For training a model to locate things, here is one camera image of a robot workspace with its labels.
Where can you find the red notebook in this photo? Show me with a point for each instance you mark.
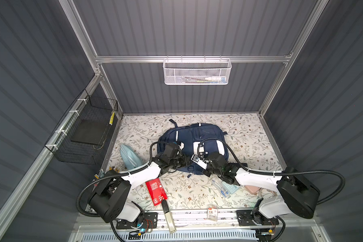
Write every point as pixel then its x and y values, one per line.
pixel 156 191

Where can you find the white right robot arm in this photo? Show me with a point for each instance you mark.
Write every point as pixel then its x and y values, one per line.
pixel 295 193

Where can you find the navy blue student backpack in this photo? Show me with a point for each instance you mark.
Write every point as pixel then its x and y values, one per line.
pixel 196 139

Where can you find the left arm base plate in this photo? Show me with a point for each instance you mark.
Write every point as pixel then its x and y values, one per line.
pixel 148 221

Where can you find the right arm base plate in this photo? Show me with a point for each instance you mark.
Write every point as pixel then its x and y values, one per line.
pixel 250 217

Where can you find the light blue cloth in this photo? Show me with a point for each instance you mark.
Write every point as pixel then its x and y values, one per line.
pixel 130 158

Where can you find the black wire wall basket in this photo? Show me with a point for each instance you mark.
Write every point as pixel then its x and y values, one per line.
pixel 86 132

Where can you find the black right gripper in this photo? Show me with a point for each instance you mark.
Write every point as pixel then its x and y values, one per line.
pixel 204 172

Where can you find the white wire mesh basket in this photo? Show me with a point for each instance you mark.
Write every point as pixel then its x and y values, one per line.
pixel 193 71

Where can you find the clear blue pen case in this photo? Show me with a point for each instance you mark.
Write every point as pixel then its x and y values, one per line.
pixel 222 190

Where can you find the small clear packet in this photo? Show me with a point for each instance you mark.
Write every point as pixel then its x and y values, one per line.
pixel 212 213

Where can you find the black silver stapler tool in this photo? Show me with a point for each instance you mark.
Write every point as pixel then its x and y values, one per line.
pixel 168 217

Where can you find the light green calculator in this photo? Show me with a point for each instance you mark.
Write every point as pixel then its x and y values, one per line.
pixel 231 188

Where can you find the pink pouch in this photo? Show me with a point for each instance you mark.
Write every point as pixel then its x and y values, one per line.
pixel 252 189

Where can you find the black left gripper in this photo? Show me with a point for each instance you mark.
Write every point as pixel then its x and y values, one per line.
pixel 185 160

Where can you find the white tube in basket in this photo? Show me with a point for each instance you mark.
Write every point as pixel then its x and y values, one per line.
pixel 216 79

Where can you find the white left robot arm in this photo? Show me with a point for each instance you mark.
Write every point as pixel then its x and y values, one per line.
pixel 107 197

